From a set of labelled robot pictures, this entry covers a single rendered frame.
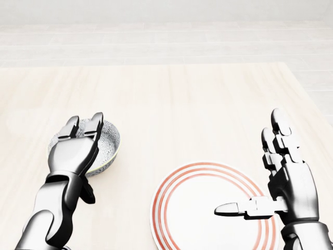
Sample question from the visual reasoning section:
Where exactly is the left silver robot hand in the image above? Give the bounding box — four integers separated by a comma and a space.
46, 112, 105, 204

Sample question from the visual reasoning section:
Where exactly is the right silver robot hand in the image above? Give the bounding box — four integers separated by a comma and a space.
214, 108, 319, 226

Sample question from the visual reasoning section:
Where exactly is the patterned grey bowl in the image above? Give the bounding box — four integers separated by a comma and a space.
47, 118, 121, 178

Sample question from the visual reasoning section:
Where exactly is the white plate with red rings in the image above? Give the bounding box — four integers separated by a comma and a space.
149, 160, 279, 250

